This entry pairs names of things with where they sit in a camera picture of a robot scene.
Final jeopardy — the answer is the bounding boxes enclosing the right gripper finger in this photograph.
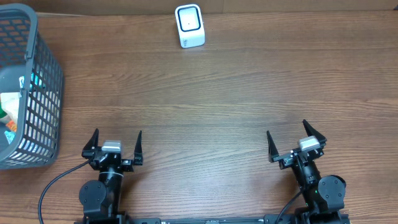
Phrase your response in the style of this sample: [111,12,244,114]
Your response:
[266,131,279,162]
[302,119,326,144]

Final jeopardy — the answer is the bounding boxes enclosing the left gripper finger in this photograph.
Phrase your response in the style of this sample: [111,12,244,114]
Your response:
[134,131,142,159]
[83,128,99,152]

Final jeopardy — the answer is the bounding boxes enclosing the teal white small box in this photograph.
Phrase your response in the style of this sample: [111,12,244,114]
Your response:
[4,131,16,144]

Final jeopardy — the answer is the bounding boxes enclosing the orange small box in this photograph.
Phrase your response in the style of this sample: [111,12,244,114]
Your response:
[6,121,17,132]

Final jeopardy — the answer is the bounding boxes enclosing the teal snack packet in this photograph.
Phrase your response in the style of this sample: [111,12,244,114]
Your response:
[19,73,46,91]

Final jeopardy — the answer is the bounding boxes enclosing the beige plastic pouch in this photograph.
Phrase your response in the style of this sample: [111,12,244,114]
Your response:
[1,92,21,124]

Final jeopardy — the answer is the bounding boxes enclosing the green lid jar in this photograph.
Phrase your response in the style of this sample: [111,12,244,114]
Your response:
[0,107,7,119]

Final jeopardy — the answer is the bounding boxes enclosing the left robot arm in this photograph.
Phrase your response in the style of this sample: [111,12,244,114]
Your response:
[79,129,144,223]

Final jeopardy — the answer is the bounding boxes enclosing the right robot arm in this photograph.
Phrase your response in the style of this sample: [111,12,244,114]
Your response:
[266,120,350,223]

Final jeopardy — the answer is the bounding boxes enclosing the white barcode scanner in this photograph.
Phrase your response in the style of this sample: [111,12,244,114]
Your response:
[175,4,205,49]

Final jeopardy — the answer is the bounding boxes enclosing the grey plastic mesh basket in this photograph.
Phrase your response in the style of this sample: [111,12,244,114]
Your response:
[1,3,64,170]

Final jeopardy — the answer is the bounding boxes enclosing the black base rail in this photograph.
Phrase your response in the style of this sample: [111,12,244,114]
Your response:
[74,214,352,224]

